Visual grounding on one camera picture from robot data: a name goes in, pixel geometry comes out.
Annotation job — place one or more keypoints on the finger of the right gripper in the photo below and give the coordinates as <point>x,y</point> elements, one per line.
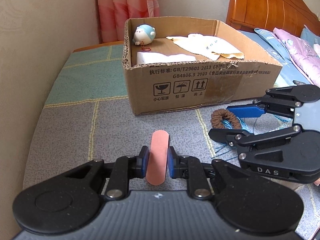
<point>257,108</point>
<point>244,138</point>

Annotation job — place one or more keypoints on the cream yellow cloth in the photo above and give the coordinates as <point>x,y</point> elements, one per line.
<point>210,47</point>

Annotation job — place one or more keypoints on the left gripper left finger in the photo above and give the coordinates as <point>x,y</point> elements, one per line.
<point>122,171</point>

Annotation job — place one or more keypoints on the blue floral pillow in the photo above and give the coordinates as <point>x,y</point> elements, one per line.
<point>290,73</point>

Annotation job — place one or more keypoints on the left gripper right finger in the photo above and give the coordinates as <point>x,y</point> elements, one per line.
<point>193,171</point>

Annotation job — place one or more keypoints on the pink patterned curtain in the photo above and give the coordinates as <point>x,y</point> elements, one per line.
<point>114,13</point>

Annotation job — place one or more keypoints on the orange wooden headboard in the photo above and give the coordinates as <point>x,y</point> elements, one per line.
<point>289,15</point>

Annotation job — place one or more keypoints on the round blue white plush toy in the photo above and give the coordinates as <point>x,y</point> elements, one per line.
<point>144,35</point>

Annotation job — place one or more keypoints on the white paper tissue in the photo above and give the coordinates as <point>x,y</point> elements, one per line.
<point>153,58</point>

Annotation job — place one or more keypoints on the brown braided hair scrunchie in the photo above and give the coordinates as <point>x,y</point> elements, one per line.
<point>224,119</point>

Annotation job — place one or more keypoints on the pink floral quilt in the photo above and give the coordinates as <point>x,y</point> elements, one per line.
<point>302,53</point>

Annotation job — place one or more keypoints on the green grey checked mat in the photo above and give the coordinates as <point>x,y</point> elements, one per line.
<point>87,115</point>

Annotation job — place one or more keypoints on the pink oval sponge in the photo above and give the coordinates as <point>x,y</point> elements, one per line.
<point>157,165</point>

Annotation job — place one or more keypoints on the open cardboard box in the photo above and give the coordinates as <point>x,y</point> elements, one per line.
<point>164,87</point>

